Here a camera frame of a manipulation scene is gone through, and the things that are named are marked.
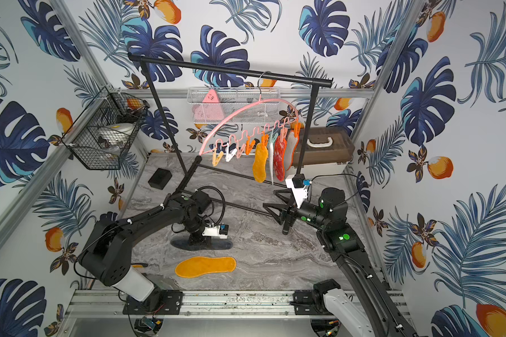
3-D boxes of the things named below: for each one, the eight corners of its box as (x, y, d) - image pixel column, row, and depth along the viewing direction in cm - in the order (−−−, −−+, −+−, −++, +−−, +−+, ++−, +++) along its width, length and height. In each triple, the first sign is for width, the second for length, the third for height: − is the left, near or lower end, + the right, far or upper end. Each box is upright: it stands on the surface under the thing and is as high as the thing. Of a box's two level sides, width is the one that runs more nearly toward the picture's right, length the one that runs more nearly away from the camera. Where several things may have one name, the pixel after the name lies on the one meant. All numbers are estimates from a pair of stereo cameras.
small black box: (150, 186, 110) (147, 181, 107) (161, 172, 116) (158, 167, 113) (162, 190, 109) (159, 185, 105) (172, 175, 115) (170, 170, 111)
